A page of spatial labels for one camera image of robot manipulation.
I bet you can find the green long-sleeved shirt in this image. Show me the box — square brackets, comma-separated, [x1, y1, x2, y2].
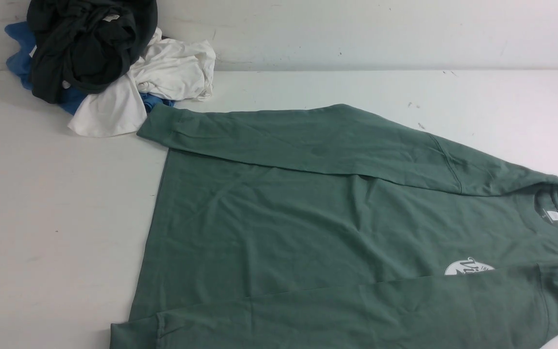
[110, 104, 558, 349]

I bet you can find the white crumpled garment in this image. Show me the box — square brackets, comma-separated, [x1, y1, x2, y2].
[68, 29, 217, 138]

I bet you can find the dark green crumpled garment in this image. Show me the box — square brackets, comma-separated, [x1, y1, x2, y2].
[27, 0, 158, 104]

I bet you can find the blue crumpled garment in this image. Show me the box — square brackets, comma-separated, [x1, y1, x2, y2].
[5, 21, 175, 115]

